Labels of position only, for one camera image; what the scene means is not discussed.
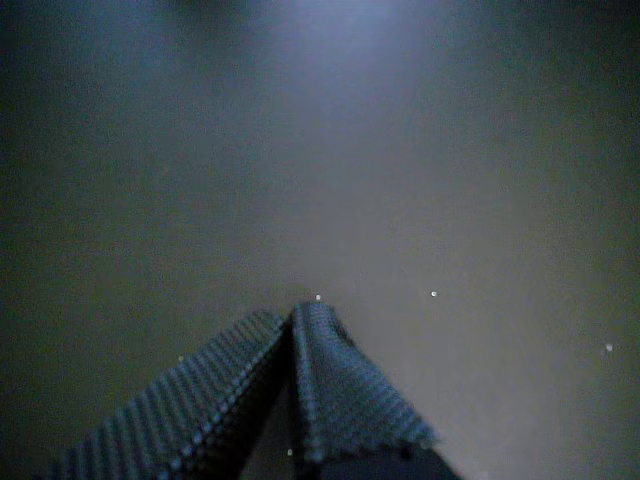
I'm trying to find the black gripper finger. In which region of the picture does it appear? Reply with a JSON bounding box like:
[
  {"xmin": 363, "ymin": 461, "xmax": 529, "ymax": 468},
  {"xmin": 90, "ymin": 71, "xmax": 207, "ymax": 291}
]
[
  {"xmin": 47, "ymin": 309, "xmax": 289, "ymax": 480},
  {"xmin": 290, "ymin": 301, "xmax": 444, "ymax": 464}
]

